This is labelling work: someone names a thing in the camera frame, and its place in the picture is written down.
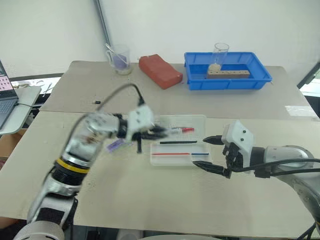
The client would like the clear plastic pencil case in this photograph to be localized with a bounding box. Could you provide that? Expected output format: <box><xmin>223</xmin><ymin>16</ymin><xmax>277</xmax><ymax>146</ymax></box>
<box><xmin>149</xmin><ymin>114</ymin><xmax>214</xmax><ymax>168</ymax></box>

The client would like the black metal frame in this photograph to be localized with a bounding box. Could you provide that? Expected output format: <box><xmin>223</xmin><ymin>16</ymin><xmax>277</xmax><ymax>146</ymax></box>
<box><xmin>296</xmin><ymin>57</ymin><xmax>320</xmax><ymax>89</ymax></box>

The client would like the blue plastic bin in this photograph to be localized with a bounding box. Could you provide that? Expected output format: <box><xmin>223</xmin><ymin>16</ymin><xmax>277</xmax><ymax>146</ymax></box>
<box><xmin>183</xmin><ymin>51</ymin><xmax>274</xmax><ymax>92</ymax></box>

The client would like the brown cardboard box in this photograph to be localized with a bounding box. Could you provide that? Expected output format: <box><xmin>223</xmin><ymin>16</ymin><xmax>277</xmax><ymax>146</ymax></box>
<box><xmin>0</xmin><ymin>128</ymin><xmax>28</xmax><ymax>159</ymax></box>

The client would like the red brick block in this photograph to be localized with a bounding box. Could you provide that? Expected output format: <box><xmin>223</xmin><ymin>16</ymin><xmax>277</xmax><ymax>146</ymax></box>
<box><xmin>138</xmin><ymin>53</ymin><xmax>184</xmax><ymax>91</ymax></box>

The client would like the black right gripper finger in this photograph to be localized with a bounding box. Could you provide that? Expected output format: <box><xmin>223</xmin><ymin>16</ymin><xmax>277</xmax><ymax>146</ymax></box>
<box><xmin>192</xmin><ymin>160</ymin><xmax>231</xmax><ymax>179</ymax></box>
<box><xmin>202</xmin><ymin>135</ymin><xmax>223</xmax><ymax>146</ymax></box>

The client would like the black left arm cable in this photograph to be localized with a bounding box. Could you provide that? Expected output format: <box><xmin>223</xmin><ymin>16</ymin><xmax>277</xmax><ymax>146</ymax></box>
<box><xmin>63</xmin><ymin>83</ymin><xmax>146</xmax><ymax>156</ymax></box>

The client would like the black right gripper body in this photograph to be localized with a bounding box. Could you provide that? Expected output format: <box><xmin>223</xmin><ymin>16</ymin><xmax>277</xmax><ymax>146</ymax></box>
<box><xmin>221</xmin><ymin>142</ymin><xmax>245</xmax><ymax>179</ymax></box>

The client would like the red marker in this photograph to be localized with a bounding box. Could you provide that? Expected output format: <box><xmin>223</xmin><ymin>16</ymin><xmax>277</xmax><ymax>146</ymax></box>
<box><xmin>170</xmin><ymin>126</ymin><xmax>196</xmax><ymax>134</ymax></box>

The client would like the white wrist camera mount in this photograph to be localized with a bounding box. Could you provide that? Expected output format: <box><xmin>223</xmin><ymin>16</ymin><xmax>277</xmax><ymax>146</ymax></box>
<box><xmin>221</xmin><ymin>119</ymin><xmax>255</xmax><ymax>174</ymax></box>
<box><xmin>124</xmin><ymin>104</ymin><xmax>155</xmax><ymax>142</ymax></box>

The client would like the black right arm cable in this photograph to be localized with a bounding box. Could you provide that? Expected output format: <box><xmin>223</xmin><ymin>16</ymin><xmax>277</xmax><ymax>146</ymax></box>
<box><xmin>228</xmin><ymin>158</ymin><xmax>320</xmax><ymax>179</ymax></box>

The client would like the purple marker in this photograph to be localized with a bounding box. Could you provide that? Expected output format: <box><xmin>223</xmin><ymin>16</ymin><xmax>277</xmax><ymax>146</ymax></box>
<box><xmin>105</xmin><ymin>139</ymin><xmax>126</xmax><ymax>152</ymax></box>

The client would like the grey metal pole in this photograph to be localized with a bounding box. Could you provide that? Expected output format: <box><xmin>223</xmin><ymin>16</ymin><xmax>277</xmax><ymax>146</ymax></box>
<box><xmin>94</xmin><ymin>0</ymin><xmax>112</xmax><ymax>49</ymax></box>

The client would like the grey laptop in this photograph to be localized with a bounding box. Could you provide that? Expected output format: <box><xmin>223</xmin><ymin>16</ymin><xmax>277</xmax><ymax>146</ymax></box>
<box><xmin>0</xmin><ymin>59</ymin><xmax>20</xmax><ymax>131</ymax></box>

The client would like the glass stirring rod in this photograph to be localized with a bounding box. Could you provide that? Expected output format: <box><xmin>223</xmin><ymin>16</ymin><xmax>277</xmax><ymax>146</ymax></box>
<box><xmin>104</xmin><ymin>43</ymin><xmax>127</xmax><ymax>65</ymax></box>

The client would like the glass measuring cup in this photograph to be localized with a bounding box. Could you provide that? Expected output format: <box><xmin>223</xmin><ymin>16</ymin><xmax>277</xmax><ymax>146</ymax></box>
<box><xmin>104</xmin><ymin>43</ymin><xmax>133</xmax><ymax>76</ymax></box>

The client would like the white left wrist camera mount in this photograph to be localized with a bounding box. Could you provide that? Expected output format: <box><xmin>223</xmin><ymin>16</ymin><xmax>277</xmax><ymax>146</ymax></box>
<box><xmin>124</xmin><ymin>104</ymin><xmax>155</xmax><ymax>142</ymax></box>

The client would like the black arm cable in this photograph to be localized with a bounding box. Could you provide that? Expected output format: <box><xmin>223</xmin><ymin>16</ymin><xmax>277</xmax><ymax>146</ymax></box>
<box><xmin>63</xmin><ymin>83</ymin><xmax>146</xmax><ymax>156</ymax></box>
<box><xmin>228</xmin><ymin>158</ymin><xmax>320</xmax><ymax>179</ymax></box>

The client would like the clear glass beaker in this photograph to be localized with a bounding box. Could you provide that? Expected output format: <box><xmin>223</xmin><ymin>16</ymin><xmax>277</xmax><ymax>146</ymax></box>
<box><xmin>212</xmin><ymin>42</ymin><xmax>230</xmax><ymax>71</ymax></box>

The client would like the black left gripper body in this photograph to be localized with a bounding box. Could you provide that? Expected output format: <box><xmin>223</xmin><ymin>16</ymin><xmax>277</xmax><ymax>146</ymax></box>
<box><xmin>136</xmin><ymin>126</ymin><xmax>157</xmax><ymax>154</ymax></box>

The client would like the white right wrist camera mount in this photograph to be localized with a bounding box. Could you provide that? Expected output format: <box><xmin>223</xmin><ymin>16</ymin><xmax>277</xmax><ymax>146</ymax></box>
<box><xmin>221</xmin><ymin>119</ymin><xmax>255</xmax><ymax>174</ymax></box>

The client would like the wooden block with holes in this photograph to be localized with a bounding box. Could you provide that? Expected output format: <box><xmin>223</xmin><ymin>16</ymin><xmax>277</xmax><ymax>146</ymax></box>
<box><xmin>206</xmin><ymin>69</ymin><xmax>251</xmax><ymax>80</ymax></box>

